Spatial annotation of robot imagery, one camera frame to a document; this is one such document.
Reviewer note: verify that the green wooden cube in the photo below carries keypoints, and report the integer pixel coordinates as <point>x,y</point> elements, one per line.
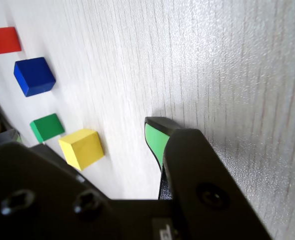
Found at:
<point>47,127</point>

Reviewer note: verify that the yellow wooden cube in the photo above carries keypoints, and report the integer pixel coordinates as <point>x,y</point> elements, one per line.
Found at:
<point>83,150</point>

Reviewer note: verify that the red wooden cube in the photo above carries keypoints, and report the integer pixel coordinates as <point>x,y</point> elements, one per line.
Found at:
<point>4,39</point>

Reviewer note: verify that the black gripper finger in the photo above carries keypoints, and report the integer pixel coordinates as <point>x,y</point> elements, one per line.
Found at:
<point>200,162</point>
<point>32,180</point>

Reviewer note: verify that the blue wooden cube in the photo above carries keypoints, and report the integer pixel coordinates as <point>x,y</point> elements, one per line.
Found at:
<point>34,75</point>

